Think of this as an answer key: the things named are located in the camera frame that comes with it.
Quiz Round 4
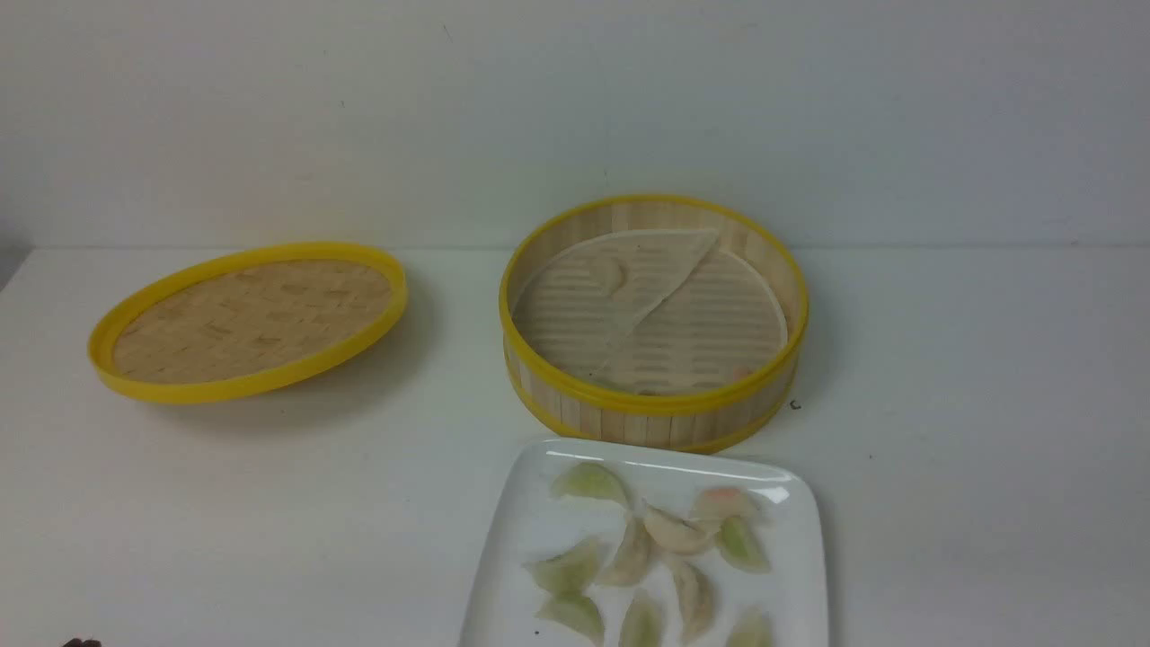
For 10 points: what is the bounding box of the white square plate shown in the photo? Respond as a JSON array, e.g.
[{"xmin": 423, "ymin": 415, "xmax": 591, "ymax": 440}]
[{"xmin": 457, "ymin": 439, "xmax": 829, "ymax": 646}]

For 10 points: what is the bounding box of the pink dumpling on plate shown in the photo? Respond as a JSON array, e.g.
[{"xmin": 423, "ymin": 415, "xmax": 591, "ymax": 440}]
[{"xmin": 690, "ymin": 486, "xmax": 764, "ymax": 523}]

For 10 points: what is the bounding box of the white dumpling plate middle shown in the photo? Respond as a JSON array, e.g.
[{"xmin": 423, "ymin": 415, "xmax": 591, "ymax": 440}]
[{"xmin": 595, "ymin": 515, "xmax": 654, "ymax": 587}]

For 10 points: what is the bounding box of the green dumpling plate lower left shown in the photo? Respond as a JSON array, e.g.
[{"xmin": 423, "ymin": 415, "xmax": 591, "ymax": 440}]
[{"xmin": 534, "ymin": 592, "xmax": 606, "ymax": 646}]

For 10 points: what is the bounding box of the green dumpling plate bottom right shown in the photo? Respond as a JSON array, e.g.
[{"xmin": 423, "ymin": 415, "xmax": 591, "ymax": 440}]
[{"xmin": 725, "ymin": 607, "xmax": 774, "ymax": 647}]

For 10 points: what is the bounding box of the white steamer liner cloth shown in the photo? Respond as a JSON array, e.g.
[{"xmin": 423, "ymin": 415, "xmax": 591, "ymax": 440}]
[{"xmin": 512, "ymin": 229, "xmax": 790, "ymax": 396}]

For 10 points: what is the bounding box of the bamboo steamer basket yellow rim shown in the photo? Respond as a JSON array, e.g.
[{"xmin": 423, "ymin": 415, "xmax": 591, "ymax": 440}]
[{"xmin": 500, "ymin": 195, "xmax": 808, "ymax": 454}]

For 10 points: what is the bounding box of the green dumpling beside pink one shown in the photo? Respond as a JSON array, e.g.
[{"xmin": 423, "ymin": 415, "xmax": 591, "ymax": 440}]
[{"xmin": 714, "ymin": 516, "xmax": 771, "ymax": 573}]

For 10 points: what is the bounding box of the bamboo steamer lid yellow rim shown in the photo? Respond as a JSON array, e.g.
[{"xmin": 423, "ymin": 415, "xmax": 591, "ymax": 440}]
[{"xmin": 87, "ymin": 242, "xmax": 408, "ymax": 405}]

